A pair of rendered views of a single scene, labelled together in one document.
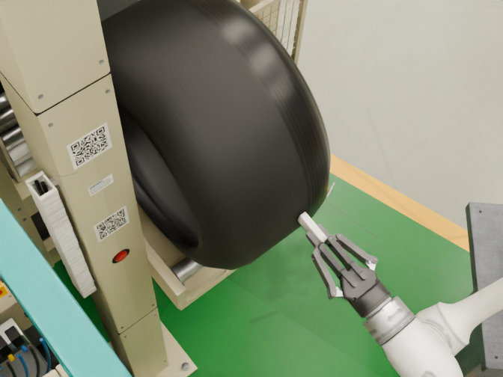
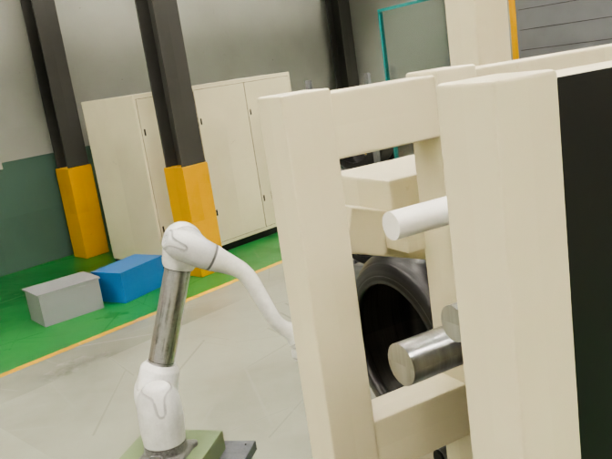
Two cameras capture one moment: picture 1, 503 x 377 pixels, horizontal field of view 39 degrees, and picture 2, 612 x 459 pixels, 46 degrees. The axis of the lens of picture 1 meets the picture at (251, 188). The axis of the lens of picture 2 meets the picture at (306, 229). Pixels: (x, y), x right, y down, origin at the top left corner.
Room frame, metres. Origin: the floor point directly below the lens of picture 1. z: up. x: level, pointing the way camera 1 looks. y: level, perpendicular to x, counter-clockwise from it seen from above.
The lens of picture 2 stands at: (2.92, 0.40, 2.04)
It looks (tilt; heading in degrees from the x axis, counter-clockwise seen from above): 13 degrees down; 197
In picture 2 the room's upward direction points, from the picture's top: 8 degrees counter-clockwise
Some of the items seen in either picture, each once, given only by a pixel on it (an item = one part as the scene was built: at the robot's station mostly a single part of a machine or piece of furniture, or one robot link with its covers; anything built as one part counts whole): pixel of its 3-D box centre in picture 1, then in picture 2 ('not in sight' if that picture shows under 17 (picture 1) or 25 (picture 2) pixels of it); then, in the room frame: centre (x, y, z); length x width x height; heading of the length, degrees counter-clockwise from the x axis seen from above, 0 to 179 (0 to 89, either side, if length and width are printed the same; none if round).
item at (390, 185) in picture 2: not in sight; (462, 181); (1.14, 0.27, 1.71); 0.61 x 0.25 x 0.15; 134
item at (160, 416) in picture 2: not in sight; (159, 412); (0.80, -0.91, 0.90); 0.18 x 0.16 x 0.22; 33
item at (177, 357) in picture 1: (143, 362); not in sight; (0.65, 0.31, 0.01); 0.27 x 0.27 x 0.02; 44
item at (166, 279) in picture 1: (134, 238); not in sight; (0.72, 0.27, 0.90); 0.40 x 0.03 x 0.10; 44
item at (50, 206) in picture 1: (67, 241); not in sight; (0.57, 0.35, 1.19); 0.05 x 0.04 x 0.48; 44
